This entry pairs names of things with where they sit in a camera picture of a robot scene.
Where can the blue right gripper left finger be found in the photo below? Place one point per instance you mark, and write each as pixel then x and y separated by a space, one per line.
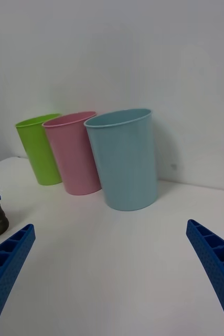
pixel 6 267

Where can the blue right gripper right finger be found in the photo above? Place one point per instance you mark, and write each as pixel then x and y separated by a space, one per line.
pixel 219 265

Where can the green plastic bin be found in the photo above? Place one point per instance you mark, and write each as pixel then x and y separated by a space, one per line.
pixel 39 152

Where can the pink plastic bin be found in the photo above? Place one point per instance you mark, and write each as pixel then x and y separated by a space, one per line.
pixel 72 155

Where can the pale blue plastic bin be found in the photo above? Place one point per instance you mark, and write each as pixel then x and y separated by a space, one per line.
pixel 125 162

